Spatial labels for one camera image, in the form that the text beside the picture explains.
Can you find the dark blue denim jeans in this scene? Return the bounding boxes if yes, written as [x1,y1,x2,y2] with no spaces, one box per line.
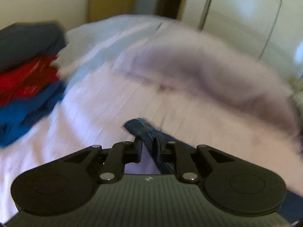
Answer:
[124,118,302,221]

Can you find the pink grey bedspread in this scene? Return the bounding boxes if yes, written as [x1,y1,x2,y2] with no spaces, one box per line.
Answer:
[1,15,302,222]

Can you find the lilac blanket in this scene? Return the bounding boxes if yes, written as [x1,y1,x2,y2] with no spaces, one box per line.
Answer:
[113,21,301,138]

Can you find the blue folded garment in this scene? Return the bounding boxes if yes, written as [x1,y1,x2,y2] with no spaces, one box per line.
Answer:
[1,81,66,148]

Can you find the red folded garment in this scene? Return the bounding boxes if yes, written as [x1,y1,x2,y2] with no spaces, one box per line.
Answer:
[1,55,59,106]

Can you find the dark grey folded garment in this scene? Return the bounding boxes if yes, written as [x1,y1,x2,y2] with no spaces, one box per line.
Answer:
[1,22,67,72]

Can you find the cream wardrobe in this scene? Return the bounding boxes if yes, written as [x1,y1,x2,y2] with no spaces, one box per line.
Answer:
[179,0,302,79]

